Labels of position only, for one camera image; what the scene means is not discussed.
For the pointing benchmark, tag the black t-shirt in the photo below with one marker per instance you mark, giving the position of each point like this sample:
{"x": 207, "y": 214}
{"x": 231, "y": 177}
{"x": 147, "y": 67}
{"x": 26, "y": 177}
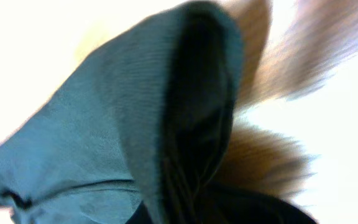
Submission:
{"x": 138, "y": 131}

